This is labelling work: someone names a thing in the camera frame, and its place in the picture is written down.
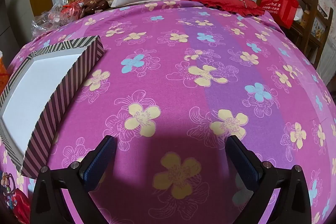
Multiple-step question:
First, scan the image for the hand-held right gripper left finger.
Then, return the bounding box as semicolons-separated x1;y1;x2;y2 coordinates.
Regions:
30;135;117;224

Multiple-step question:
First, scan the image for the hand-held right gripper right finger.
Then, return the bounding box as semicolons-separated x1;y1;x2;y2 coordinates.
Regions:
226;135;314;224

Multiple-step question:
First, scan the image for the striped cardboard box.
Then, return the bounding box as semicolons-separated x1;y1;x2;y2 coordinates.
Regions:
0;35;105;179

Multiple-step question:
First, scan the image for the pink floral bedsheet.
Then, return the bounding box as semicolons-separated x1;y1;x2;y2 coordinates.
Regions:
0;0;336;224

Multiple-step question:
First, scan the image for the clear plastic bag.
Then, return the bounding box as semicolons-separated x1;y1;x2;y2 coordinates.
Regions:
31;2;87;39

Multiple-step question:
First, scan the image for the red wrapped package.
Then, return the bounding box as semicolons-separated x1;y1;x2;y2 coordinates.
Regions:
63;2;84;17

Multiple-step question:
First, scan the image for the red shopping bag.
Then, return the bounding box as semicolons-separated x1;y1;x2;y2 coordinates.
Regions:
259;0;300;29

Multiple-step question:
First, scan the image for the wooden chair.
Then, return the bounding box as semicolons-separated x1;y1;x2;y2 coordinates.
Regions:
276;0;334;69

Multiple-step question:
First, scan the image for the white cabinet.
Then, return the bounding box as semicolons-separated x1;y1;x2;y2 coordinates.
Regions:
4;0;34;43

